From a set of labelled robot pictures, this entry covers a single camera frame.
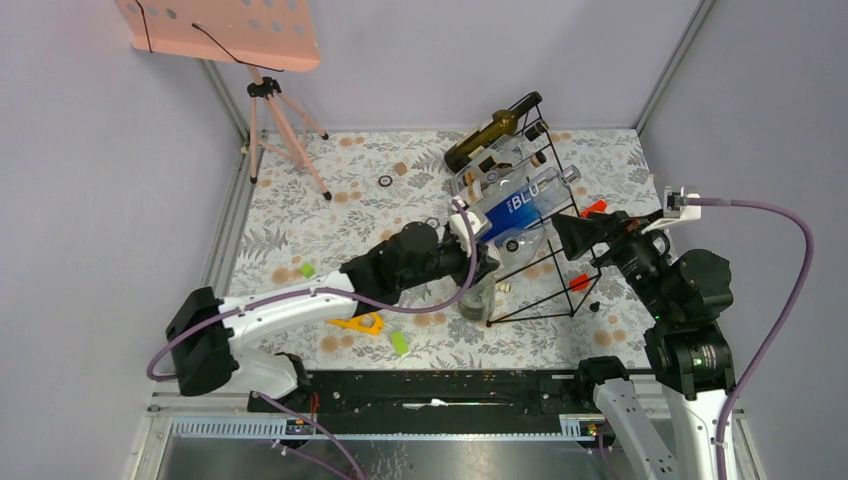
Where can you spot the clear square bottle black cap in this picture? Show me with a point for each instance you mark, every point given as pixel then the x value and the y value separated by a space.
pixel 521 143

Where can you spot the yellow triangle frame toy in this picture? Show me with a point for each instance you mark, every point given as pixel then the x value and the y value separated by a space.
pixel 370 324

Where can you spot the dark green wine bottle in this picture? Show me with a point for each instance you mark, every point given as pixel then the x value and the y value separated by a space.
pixel 502 122

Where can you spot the green block upper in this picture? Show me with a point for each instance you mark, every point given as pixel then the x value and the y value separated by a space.
pixel 307 270

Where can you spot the black wire wine rack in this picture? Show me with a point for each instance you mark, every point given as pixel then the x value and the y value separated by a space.
pixel 547 255

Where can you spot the pink music stand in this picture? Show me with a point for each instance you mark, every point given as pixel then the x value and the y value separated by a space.
pixel 264 37

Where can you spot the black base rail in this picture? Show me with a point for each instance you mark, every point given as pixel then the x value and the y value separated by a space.
pixel 433 402

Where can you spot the red block near rack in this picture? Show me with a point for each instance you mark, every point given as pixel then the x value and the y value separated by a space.
pixel 580 282

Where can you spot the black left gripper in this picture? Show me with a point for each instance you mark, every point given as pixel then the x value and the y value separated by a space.
pixel 482 263

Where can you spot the green flat block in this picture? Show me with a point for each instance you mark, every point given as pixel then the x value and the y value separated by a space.
pixel 399 343

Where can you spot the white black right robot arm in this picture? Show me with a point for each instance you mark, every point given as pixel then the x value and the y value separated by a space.
pixel 687 352

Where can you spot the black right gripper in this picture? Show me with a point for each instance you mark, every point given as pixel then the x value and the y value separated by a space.
pixel 577 233

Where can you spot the clear bottle blue gold emblem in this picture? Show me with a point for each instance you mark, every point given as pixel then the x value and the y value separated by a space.
pixel 517 247

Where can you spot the blue square glass bottle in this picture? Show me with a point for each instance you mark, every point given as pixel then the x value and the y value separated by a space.
pixel 520 203

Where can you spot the clear bottle black label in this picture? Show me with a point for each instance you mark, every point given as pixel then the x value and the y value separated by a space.
pixel 478 302

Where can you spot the red arch block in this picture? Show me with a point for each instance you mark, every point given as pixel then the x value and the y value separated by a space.
pixel 599 206

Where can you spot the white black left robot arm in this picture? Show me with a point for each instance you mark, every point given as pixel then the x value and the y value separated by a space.
pixel 211 340

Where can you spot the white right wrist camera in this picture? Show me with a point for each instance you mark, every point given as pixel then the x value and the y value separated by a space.
pixel 677 208

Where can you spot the clear round bottle gold label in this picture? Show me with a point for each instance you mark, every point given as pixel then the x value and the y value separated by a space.
pixel 490 170

